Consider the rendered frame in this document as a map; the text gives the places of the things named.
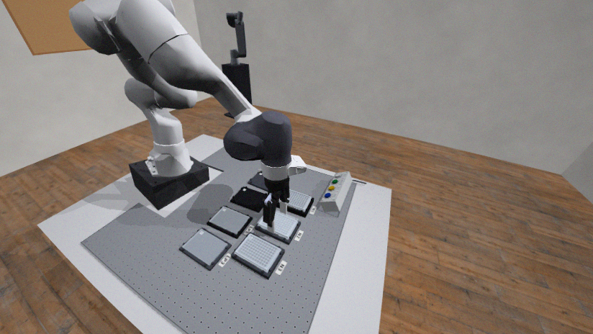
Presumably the white button panel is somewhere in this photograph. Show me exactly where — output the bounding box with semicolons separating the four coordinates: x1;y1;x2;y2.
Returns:
318;171;366;217

